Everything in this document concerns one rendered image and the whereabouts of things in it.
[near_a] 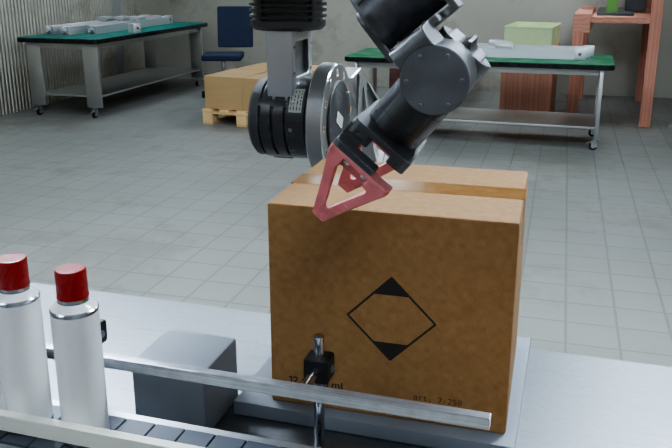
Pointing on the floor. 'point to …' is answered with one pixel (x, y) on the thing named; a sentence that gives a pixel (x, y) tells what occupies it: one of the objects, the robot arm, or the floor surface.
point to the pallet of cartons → (232, 93)
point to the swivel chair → (232, 33)
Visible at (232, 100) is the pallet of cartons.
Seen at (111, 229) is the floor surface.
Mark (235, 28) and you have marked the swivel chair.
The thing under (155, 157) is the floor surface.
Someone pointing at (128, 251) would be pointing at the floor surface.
